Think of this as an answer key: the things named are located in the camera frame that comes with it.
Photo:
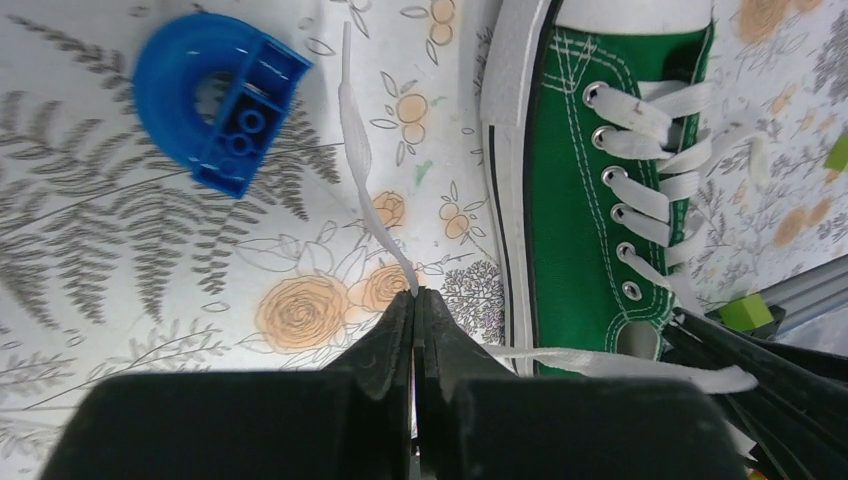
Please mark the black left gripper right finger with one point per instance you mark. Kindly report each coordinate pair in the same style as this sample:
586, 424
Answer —
477, 420

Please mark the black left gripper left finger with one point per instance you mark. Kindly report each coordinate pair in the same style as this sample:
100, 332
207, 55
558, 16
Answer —
348, 420

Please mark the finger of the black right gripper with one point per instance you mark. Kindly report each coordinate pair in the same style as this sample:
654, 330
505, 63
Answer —
797, 413

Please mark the green canvas sneaker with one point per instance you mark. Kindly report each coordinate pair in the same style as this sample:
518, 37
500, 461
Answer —
593, 149

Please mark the lime green block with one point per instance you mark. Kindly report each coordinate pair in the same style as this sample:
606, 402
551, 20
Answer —
746, 313

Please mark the floral table mat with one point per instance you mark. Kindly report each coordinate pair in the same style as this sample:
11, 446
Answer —
115, 261

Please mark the blue plastic cap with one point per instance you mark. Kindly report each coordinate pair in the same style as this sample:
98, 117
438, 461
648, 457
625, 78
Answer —
213, 92

